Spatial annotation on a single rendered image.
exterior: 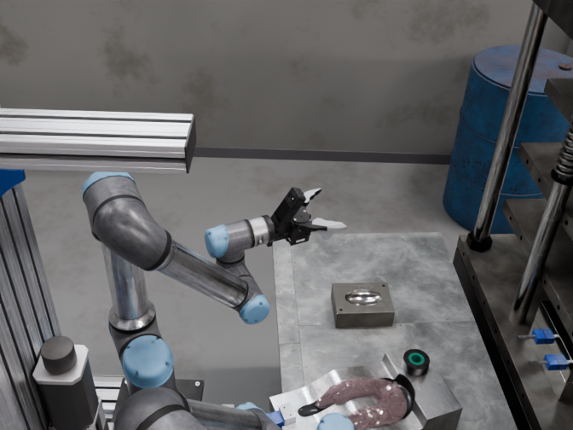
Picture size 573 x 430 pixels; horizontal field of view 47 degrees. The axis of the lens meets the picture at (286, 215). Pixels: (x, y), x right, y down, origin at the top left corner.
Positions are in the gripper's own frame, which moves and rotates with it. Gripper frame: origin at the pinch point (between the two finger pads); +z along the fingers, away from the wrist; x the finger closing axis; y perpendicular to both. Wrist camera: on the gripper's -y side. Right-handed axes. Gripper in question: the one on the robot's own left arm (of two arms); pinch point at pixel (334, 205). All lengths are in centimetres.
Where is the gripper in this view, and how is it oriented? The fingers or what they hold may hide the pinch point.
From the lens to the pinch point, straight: 173.7
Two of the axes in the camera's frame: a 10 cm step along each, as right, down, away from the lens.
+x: 4.1, 6.6, -6.2
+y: -0.8, 7.1, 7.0
